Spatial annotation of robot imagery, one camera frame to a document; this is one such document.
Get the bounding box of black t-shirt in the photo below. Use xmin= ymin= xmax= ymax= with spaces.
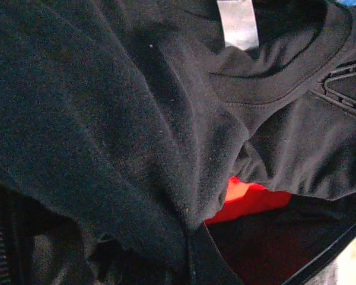
xmin=0 ymin=0 xmax=356 ymax=283

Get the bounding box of red cloth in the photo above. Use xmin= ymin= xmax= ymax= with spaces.
xmin=204 ymin=175 xmax=293 ymax=225

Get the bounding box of white hard-shell suitcase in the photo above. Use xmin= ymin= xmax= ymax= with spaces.
xmin=0 ymin=178 xmax=356 ymax=285

